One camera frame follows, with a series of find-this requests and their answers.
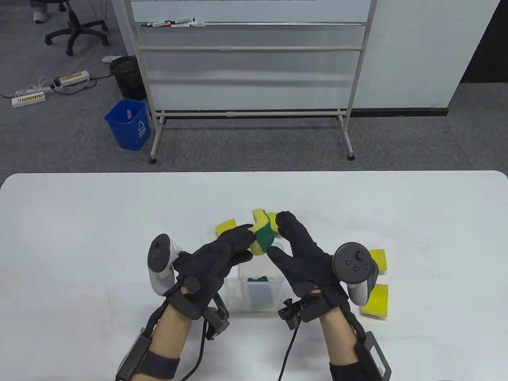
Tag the person's left hand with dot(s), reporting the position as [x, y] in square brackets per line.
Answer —
[210, 266]

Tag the white rolling whiteboard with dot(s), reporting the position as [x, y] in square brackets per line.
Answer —
[238, 10]

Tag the clear plastic container lid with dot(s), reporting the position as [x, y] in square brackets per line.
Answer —
[231, 295]

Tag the white power strip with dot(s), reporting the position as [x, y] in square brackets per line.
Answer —
[75, 77]
[28, 99]

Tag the black white VR controller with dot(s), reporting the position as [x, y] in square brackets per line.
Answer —
[158, 254]
[353, 262]

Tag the person's right hand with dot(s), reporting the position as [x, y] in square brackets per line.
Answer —
[309, 270]

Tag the person's right forearm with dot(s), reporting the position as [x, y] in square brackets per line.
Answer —
[337, 337]

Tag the black wrist sensor box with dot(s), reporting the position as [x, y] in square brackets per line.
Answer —
[375, 357]
[133, 357]

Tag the yellow green sponge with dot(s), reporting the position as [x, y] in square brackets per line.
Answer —
[379, 260]
[262, 238]
[273, 217]
[377, 301]
[225, 227]
[258, 295]

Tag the blue trash bin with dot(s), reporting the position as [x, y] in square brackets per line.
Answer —
[127, 131]

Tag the black office chair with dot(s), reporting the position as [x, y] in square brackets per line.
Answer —
[75, 29]

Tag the person's left forearm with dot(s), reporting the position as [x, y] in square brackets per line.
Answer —
[170, 333]

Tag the clear plastic airtight container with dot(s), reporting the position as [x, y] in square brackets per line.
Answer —
[278, 291]

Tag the white black-capped marker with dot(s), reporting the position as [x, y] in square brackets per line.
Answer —
[158, 24]
[183, 20]

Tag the black mesh wastebasket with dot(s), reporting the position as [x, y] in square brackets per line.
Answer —
[127, 79]

